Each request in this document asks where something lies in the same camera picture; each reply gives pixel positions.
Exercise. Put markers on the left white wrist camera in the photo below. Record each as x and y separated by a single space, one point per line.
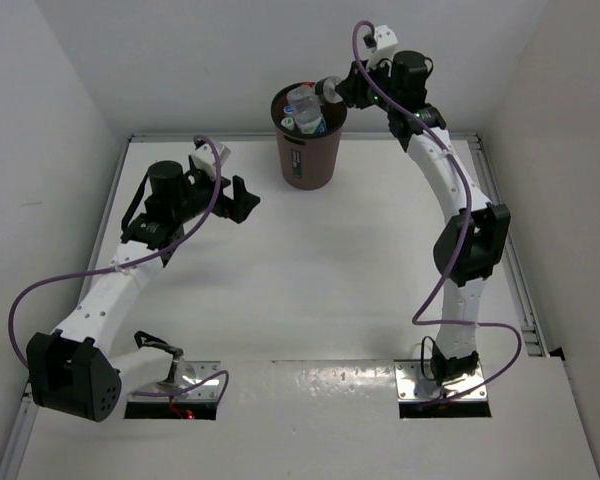
203 157

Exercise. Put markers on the metal base plate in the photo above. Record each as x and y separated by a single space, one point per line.
414 388
194 380

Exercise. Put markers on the small black-cap clear bottle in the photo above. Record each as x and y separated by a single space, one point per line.
326 90

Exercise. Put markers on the blue-label clear water bottle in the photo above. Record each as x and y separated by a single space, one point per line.
306 111

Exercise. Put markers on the green-label clear water bottle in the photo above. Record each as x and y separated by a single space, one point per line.
289 123

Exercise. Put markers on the brown plastic waste bin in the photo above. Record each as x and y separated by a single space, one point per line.
307 162

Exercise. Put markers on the aluminium frame rail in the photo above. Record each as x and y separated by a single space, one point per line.
530 320

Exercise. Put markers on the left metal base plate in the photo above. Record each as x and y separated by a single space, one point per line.
194 380

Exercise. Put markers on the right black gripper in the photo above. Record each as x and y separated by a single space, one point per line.
352 88

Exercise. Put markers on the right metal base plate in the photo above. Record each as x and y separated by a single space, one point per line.
414 388

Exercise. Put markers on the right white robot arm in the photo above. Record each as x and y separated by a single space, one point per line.
473 239

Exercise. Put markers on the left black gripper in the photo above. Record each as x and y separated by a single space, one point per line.
243 200

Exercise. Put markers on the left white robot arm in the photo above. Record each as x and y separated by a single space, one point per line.
71 369

